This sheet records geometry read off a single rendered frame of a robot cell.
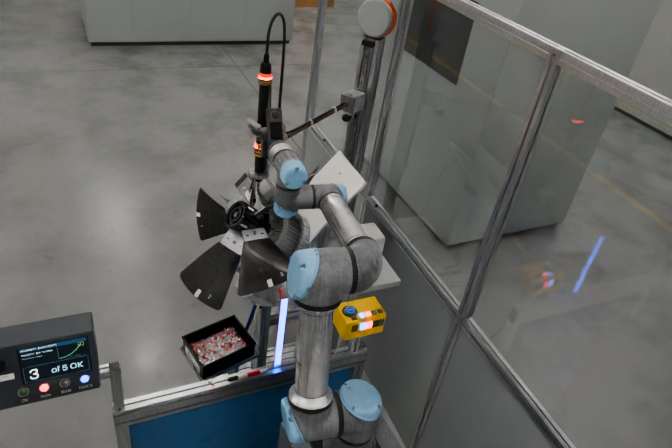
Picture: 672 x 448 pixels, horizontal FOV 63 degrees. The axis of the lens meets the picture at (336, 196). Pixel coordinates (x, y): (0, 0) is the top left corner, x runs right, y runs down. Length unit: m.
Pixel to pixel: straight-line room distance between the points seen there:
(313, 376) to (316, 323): 0.15
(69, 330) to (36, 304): 1.96
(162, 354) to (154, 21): 4.94
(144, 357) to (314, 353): 1.95
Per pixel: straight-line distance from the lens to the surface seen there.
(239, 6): 7.54
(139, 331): 3.37
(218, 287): 2.17
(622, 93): 1.55
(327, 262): 1.27
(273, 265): 1.95
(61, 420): 3.08
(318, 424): 1.50
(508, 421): 2.15
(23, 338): 1.71
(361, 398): 1.54
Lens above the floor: 2.45
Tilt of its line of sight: 33 degrees down
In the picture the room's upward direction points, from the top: 9 degrees clockwise
